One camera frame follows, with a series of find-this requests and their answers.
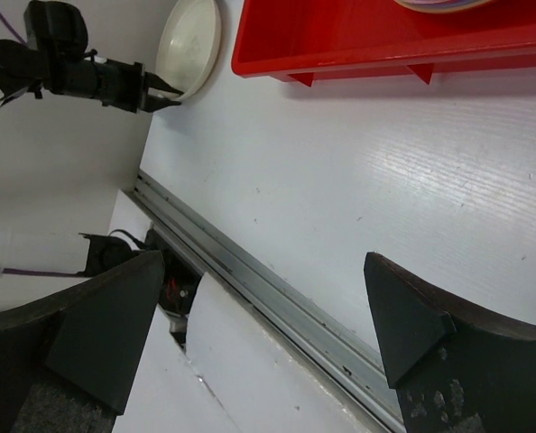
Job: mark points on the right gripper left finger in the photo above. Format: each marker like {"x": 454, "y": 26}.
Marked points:
{"x": 68, "y": 361}

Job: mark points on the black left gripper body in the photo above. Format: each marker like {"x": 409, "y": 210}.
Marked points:
{"x": 112, "y": 83}

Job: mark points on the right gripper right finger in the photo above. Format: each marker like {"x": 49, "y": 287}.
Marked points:
{"x": 455, "y": 366}

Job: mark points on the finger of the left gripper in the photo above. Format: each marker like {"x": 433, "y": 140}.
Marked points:
{"x": 153, "y": 81}
{"x": 156, "y": 103}

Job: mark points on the cream white plate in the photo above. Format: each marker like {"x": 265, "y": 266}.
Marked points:
{"x": 189, "y": 46}

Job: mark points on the blue plate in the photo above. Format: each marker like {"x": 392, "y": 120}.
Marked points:
{"x": 441, "y": 6}

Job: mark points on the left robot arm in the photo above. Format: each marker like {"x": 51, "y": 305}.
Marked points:
{"x": 55, "y": 57}

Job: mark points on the red plastic bin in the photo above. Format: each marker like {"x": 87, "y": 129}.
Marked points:
{"x": 306, "y": 41}

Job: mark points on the aluminium front rail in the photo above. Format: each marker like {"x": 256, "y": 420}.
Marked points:
{"x": 349, "y": 362}

